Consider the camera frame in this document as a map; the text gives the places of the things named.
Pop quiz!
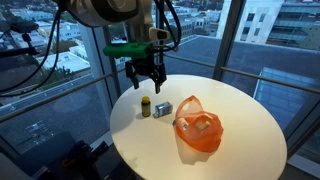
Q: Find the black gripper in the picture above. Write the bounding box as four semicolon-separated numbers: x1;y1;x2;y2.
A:
125;54;167;95

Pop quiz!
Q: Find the amber bottle with yellow cap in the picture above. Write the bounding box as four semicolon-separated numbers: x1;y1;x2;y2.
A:
140;95;152;118

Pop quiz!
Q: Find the blue and white medicine box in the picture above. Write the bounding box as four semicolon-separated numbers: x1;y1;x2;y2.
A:
152;101;174;119

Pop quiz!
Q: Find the white corner window column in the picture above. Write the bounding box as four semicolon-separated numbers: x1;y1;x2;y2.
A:
78;23;123;118

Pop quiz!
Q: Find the small blue white packet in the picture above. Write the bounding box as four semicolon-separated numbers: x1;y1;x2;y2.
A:
177;120;190;131

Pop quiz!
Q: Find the orange plastic bag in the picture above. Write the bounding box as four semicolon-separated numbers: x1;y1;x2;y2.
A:
173;94;225;154

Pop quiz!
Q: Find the metal window handrail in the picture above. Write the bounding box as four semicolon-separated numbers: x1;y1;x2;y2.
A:
0;68;127;124
164;52;320;95

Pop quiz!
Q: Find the dark equipment pile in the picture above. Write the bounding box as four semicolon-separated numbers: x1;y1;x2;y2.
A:
12;130;136;180

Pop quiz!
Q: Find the round white table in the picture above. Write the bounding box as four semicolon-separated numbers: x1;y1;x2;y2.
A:
109;73;289;180

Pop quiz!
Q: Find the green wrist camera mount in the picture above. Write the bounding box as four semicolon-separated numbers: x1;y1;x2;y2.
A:
102;42;153;61

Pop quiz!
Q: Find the grey window post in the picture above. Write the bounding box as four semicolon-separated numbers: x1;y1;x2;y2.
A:
212;0;247;82

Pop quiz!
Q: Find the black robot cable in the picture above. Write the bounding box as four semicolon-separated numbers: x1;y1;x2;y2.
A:
0;0;183;98

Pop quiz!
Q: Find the black camera on stand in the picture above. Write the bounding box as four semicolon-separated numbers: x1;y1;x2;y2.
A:
0;20;40;60

